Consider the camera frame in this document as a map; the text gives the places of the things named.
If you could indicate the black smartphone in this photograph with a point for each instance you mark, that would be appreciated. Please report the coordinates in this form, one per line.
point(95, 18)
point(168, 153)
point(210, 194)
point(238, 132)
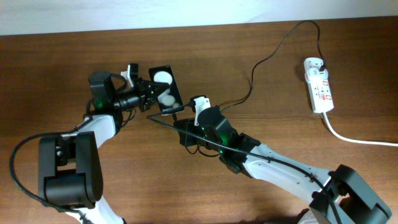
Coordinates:
point(170, 100)

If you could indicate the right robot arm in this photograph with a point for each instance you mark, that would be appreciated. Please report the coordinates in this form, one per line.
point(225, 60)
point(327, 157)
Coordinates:
point(334, 196)

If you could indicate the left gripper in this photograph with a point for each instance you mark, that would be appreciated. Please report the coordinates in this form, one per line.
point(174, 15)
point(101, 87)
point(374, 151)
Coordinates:
point(147, 92)

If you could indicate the white power strip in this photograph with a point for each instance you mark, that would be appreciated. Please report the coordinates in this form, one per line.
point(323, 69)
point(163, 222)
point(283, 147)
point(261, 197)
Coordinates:
point(320, 93)

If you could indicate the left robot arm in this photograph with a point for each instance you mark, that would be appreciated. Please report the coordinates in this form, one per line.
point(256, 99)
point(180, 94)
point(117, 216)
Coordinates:
point(70, 174)

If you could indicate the white charger adapter plug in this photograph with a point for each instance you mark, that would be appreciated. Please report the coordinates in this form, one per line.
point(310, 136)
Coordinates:
point(313, 75)

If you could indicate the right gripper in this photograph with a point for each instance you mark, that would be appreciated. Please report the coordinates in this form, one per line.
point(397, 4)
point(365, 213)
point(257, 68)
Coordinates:
point(189, 138)

